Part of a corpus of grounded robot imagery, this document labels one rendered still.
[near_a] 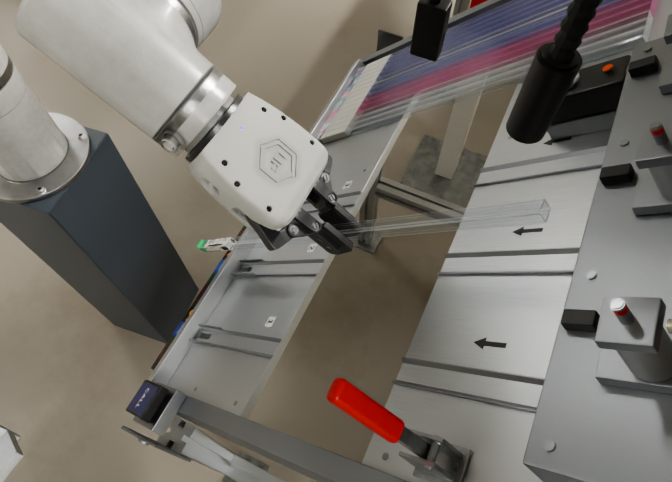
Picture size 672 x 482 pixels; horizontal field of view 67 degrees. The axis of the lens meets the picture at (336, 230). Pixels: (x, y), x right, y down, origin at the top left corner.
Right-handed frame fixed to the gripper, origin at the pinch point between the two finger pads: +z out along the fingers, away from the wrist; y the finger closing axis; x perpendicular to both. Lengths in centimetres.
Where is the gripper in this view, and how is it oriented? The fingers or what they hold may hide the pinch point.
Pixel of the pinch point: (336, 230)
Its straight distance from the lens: 51.2
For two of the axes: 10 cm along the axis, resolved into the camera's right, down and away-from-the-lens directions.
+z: 7.2, 6.0, 3.5
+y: 4.3, -7.8, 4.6
